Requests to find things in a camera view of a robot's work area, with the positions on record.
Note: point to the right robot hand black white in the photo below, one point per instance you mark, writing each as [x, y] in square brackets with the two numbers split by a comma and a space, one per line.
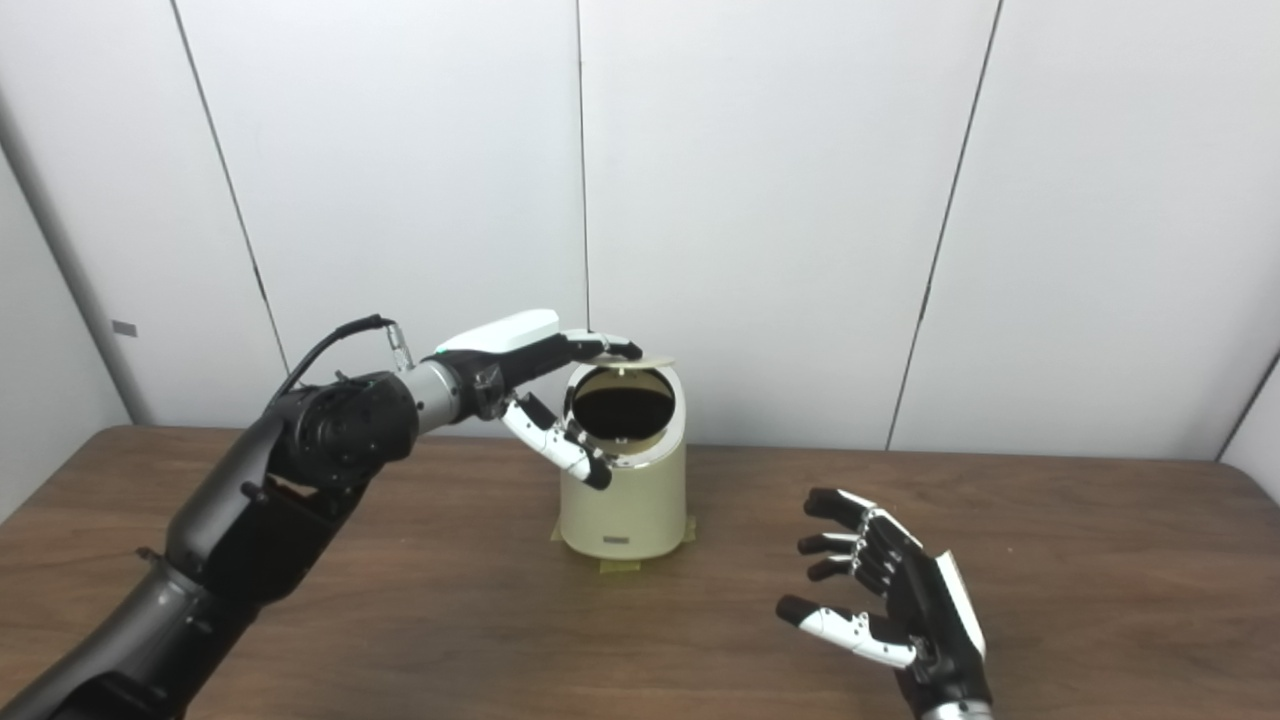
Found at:
[930, 610]

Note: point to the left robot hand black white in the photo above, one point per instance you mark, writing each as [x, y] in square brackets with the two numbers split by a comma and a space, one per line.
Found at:
[510, 345]

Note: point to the cream round bin lid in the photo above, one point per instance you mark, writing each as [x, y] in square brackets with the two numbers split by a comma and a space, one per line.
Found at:
[650, 361]

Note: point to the cream-colored round bin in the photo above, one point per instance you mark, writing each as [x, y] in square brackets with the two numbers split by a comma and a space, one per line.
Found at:
[625, 510]

